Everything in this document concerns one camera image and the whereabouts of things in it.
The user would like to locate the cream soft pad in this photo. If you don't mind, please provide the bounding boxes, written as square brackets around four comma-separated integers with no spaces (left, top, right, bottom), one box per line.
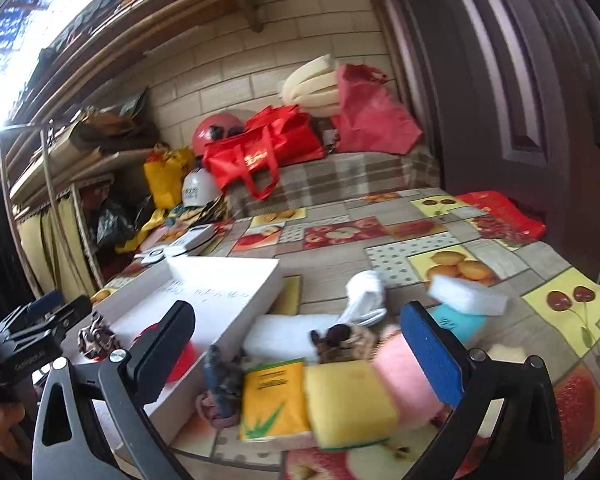
[485,342,528,366]

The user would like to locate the large red plastic bag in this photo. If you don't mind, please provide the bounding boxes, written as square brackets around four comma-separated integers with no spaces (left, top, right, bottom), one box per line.
[330,63,425,156]

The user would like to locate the plaid blanket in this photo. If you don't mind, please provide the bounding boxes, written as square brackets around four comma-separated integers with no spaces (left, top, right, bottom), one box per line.
[227,150,438,221]

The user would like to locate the blue grey scrunchie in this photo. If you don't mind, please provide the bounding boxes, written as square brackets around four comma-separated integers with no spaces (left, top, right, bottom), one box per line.
[202,344,246,423]

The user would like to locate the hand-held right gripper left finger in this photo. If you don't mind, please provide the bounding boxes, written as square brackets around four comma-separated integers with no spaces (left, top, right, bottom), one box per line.
[31,301,197,480]

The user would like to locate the white cardboard box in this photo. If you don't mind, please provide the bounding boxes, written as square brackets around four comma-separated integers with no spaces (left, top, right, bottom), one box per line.
[92,256,285,466]

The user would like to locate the pink fluffy plush roll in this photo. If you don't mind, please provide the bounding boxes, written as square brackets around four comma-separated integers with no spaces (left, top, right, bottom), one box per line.
[372,337,446,428]

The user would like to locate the wooden shelf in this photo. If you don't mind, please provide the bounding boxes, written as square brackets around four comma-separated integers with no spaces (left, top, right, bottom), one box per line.
[5,85,161,281]

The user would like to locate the flat red plastic bag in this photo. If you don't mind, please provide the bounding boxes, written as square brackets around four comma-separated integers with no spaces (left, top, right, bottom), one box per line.
[455,190,547,241]

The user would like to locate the yellow plastic bag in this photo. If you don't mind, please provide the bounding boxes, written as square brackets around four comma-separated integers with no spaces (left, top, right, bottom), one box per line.
[143,144,197,211]

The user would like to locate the brown paper bags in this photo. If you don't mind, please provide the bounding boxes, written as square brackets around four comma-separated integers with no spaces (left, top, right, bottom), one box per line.
[70,87,161,153]

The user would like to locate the cream ribbed cushion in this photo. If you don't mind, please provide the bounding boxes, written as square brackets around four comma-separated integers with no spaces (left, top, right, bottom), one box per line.
[281,54,342,118]

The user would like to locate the red helmet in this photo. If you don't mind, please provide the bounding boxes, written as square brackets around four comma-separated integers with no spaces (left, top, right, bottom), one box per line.
[191,109,251,158]

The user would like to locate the leopard print scrunchie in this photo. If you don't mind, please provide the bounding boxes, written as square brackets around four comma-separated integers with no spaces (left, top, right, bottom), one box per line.
[76,310,123,361]

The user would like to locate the white sock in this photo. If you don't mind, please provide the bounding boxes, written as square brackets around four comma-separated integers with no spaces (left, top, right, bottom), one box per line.
[337,270,388,326]

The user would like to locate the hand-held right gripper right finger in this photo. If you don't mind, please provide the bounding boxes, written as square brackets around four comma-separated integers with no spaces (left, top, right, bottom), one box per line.
[400,301,566,480]

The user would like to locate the red tote bag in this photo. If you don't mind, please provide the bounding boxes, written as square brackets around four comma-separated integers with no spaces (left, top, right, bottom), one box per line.
[201,105,327,201]

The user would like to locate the yellow tissue packet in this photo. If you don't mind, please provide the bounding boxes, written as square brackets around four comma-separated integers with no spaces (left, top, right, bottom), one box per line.
[239,359,317,448]

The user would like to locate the teal tissue packet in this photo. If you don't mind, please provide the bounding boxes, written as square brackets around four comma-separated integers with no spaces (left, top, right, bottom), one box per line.
[427,305,488,346]

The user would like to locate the yellow sponge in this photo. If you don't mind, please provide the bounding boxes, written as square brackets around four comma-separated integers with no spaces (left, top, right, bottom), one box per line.
[304,360,400,452]

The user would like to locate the fruit print tablecloth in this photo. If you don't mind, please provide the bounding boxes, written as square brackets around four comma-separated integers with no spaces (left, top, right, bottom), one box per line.
[90,187,600,480]

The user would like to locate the pink hair tie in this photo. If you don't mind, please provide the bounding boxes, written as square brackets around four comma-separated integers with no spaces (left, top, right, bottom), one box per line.
[196,392,241,428]

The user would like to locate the white plastic bottle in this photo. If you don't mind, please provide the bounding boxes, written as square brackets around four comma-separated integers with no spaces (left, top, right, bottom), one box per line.
[181,169,221,208]

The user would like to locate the dark purple door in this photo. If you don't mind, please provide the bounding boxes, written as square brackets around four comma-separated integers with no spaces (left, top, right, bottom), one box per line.
[390,0,600,286]

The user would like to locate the green yellow scouring pad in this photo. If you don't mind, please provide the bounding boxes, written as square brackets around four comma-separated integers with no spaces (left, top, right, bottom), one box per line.
[270,275,303,317]

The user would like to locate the window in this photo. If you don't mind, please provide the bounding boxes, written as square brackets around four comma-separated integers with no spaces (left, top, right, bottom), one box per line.
[0,0,146,136]

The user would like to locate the small plush toy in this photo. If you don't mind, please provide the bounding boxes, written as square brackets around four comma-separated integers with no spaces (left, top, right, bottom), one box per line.
[310,324,401,363]

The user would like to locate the white foam sheet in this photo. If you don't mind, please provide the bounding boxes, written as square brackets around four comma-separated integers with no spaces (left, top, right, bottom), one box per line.
[242,312,353,366]

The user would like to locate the black plastic bag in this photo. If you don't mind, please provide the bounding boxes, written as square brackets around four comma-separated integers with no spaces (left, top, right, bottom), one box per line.
[96,197,153,251]

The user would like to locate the yellow curtain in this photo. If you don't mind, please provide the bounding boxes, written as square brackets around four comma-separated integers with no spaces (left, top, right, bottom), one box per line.
[15,185,98,301]

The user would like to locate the small white round device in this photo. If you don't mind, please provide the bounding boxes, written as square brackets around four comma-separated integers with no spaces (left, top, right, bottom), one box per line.
[134,246,173,265]

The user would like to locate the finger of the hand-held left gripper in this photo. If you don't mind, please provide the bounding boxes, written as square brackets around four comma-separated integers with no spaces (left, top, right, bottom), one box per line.
[0,290,93,346]

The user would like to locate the white sponge block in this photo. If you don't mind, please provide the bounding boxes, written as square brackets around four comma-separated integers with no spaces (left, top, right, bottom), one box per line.
[426,275,511,317]

